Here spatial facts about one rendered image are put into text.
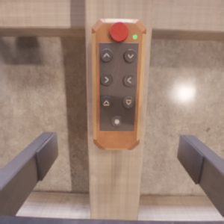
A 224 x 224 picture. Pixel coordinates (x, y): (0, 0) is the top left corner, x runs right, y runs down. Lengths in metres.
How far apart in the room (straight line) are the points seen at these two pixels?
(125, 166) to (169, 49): 0.33
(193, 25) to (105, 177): 0.35
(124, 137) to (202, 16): 0.30
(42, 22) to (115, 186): 0.36
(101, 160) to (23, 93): 0.33
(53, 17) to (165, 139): 0.44
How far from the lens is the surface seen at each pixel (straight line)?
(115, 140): 0.24
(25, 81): 0.53
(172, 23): 0.39
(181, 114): 0.52
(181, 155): 0.17
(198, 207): 0.64
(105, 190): 0.34
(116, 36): 0.21
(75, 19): 0.38
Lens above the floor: 0.46
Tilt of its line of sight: 75 degrees down
